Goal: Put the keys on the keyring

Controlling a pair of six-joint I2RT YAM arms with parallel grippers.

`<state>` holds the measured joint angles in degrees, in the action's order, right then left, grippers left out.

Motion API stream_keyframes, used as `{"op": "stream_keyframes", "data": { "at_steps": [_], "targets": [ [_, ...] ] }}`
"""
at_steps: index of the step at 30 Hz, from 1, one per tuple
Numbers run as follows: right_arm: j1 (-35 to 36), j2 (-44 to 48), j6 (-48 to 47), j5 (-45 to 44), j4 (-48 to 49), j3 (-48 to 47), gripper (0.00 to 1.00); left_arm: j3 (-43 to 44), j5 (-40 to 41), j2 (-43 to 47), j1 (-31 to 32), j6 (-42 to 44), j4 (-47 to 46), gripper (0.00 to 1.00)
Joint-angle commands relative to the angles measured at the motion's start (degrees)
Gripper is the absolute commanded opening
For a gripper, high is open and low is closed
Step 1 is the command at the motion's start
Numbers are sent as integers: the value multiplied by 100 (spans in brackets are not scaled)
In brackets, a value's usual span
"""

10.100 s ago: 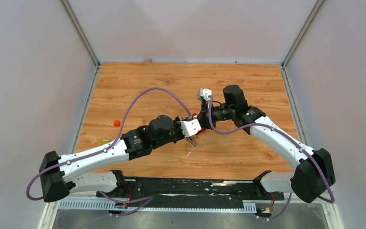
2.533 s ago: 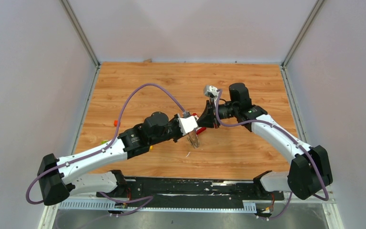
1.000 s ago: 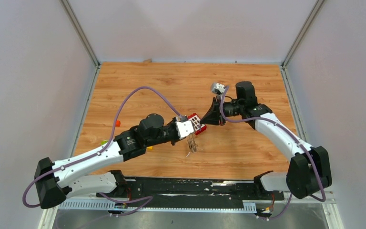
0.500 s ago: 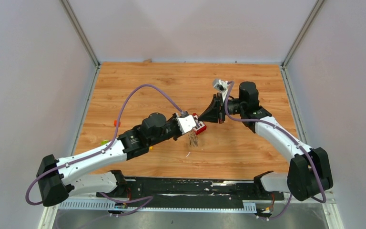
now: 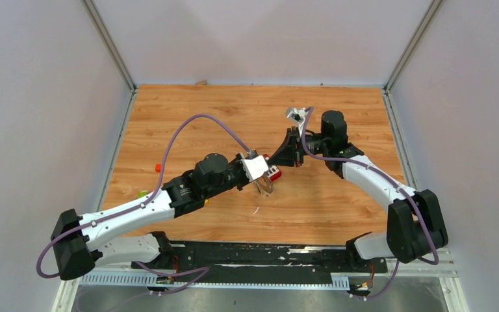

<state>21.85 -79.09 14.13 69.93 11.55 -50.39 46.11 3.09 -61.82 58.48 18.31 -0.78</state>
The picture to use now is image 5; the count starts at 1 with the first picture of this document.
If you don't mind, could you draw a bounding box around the red window toy block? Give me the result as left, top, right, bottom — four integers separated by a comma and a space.
265, 164, 282, 182

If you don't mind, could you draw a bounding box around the grey metal keyring disc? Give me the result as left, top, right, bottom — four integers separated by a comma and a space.
253, 174, 274, 197

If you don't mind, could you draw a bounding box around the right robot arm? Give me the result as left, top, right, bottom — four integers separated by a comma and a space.
269, 107, 448, 272

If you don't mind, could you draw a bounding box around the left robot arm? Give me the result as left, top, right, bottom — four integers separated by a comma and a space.
51, 153, 268, 280

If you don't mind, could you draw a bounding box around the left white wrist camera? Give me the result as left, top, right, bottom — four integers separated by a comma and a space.
241, 155, 269, 182

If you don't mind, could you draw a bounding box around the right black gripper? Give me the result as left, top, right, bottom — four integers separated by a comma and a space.
266, 126, 329, 168

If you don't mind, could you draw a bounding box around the white slotted cable duct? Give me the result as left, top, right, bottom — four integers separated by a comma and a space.
79, 271, 350, 291

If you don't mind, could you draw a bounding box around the small red yellow toy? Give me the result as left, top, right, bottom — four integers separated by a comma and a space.
137, 190, 149, 198

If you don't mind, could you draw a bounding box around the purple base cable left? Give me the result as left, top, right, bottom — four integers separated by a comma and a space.
134, 260, 211, 298

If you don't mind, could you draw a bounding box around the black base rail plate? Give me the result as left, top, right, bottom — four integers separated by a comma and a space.
146, 240, 388, 283

